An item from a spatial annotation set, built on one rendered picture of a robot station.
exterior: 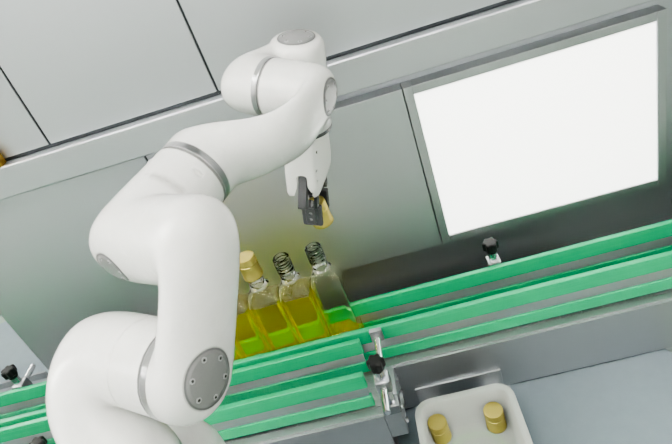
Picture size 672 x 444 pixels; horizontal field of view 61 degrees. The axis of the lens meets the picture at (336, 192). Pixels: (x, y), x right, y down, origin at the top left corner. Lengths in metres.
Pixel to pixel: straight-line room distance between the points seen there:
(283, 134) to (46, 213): 0.69
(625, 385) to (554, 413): 0.14
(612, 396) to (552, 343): 0.13
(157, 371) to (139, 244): 0.10
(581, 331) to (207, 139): 0.77
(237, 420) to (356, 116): 0.56
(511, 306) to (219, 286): 0.66
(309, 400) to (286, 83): 0.57
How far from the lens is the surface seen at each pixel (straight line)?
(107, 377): 0.55
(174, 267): 0.48
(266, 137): 0.61
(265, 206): 1.06
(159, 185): 0.56
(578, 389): 1.18
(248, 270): 0.98
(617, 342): 1.18
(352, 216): 1.08
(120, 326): 0.56
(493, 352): 1.10
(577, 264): 1.15
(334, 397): 1.02
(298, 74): 0.67
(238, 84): 0.70
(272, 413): 1.05
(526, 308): 1.07
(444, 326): 1.06
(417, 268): 1.21
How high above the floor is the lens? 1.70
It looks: 31 degrees down
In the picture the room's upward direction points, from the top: 20 degrees counter-clockwise
